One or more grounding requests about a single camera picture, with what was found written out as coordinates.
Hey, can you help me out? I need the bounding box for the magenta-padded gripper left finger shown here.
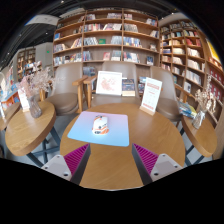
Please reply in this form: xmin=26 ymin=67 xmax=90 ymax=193
xmin=41 ymin=143 xmax=92 ymax=186

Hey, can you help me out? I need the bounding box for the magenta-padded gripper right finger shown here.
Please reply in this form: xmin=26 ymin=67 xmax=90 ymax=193
xmin=131 ymin=143 xmax=184 ymax=186

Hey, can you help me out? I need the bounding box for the white orange black computer mouse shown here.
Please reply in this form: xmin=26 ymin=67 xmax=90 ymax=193
xmin=91 ymin=114 xmax=110 ymax=136

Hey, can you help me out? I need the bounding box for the pink blue gradient mouse pad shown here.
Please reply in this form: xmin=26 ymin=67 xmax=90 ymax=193
xmin=67 ymin=110 xmax=130 ymax=148

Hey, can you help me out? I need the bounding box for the round wooden side table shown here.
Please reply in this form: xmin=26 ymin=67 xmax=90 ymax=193
xmin=181 ymin=114 xmax=218 ymax=166
xmin=4 ymin=100 xmax=57 ymax=168

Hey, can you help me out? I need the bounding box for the brown leather wooden armchair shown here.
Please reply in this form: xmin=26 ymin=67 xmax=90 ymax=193
xmin=148 ymin=65 xmax=191 ymax=123
xmin=82 ymin=60 xmax=151 ymax=108
xmin=44 ymin=62 xmax=88 ymax=116

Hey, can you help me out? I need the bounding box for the stack of colourful books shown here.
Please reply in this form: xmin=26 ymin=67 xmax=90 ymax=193
xmin=178 ymin=100 xmax=198 ymax=120

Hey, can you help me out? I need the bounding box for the glass vase with dried flowers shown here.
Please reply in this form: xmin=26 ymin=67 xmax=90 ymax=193
xmin=194 ymin=73 xmax=218 ymax=130
xmin=18 ymin=66 xmax=54 ymax=119

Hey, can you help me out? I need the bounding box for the white red sign wooden base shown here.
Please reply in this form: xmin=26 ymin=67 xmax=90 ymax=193
xmin=139 ymin=77 xmax=163 ymax=117

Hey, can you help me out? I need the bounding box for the dark blue book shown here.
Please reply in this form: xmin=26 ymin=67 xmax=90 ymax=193
xmin=121 ymin=78 xmax=137 ymax=98

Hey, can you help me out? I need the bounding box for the small white table card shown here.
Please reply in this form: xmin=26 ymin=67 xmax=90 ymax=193
xmin=17 ymin=87 xmax=31 ymax=113

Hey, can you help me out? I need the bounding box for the white framed floral picture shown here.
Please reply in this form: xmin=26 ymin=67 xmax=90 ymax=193
xmin=95 ymin=70 xmax=123 ymax=97

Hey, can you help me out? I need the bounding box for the colourful book display rack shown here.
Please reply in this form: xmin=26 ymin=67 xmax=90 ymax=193
xmin=0 ymin=64 xmax=21 ymax=111

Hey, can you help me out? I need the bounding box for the small distant wooden bookshelf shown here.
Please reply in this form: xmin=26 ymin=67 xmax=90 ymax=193
xmin=15 ymin=46 xmax=46 ymax=81

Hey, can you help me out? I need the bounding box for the angled wooden bookshelf with books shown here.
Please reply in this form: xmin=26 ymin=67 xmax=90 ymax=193
xmin=159 ymin=18 xmax=224 ymax=118

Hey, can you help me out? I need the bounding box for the wide wooden bookshelf with books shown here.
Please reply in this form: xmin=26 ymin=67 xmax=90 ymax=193
xmin=52 ymin=8 xmax=162 ymax=79

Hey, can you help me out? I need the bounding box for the white hanging ceiling sign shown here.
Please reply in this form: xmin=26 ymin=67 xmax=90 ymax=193
xmin=25 ymin=13 xmax=60 ymax=27

